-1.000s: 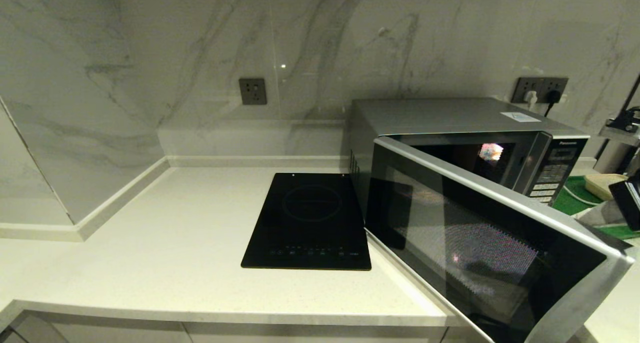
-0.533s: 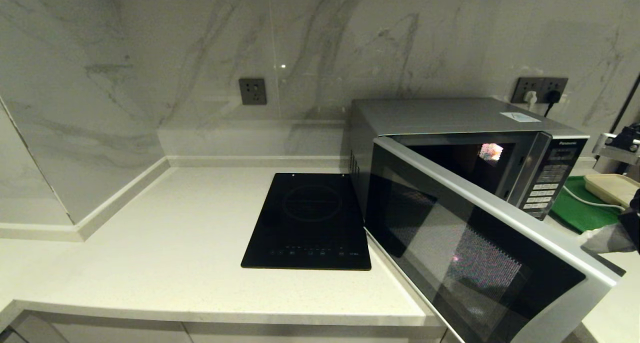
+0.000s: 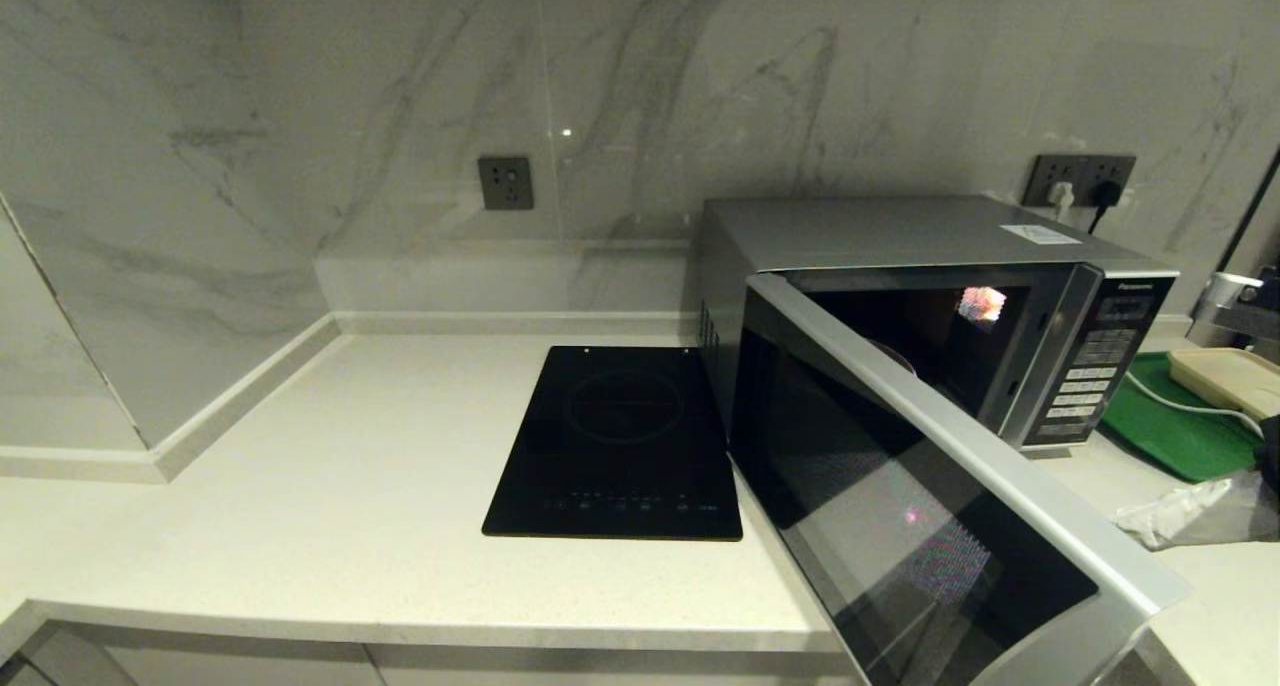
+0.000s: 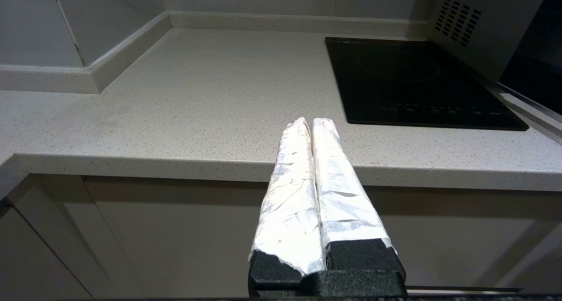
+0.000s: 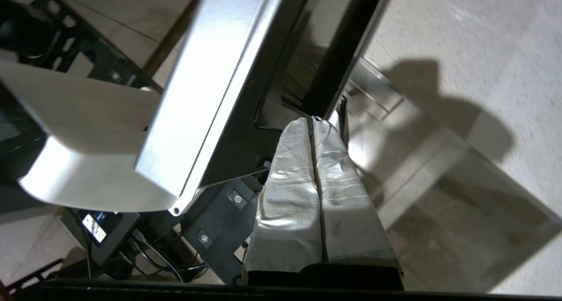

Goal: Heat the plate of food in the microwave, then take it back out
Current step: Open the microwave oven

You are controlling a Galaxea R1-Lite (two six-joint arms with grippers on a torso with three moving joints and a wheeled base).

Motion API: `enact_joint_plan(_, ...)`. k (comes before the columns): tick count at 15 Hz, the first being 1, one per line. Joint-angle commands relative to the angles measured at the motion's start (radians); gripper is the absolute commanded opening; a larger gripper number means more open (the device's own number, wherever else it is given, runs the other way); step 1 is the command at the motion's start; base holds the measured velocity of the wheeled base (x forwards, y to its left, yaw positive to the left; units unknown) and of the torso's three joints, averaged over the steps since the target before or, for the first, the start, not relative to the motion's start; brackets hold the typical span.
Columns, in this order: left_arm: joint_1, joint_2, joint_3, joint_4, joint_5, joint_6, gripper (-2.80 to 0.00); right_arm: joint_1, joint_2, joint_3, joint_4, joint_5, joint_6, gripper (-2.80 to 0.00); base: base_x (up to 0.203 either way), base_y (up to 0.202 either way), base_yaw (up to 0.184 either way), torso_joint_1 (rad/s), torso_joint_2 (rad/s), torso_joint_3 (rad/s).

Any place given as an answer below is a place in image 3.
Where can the grey angled cabinet panel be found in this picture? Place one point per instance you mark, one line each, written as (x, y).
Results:
(60, 666)

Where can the white power plug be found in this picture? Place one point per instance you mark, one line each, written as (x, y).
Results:
(1062, 200)

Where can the grey cabinet door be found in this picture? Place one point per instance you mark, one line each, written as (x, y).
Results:
(250, 666)

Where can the silver metal sensor box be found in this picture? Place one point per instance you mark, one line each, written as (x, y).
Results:
(1235, 301)

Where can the microwave door with dark glass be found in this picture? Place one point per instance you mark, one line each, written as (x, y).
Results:
(900, 526)

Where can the black induction cooktop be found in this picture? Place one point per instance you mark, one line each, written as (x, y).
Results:
(615, 446)

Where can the green plastic tray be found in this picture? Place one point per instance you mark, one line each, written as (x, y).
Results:
(1160, 431)

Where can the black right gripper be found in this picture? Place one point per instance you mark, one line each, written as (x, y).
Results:
(1270, 466)

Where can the beige power strip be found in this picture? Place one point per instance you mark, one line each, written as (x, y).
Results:
(1230, 376)

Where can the grey single wall socket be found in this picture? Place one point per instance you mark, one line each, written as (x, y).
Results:
(505, 183)

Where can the white paper label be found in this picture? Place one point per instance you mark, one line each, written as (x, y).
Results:
(1040, 234)

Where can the grey double wall socket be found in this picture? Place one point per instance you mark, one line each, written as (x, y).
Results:
(1050, 170)

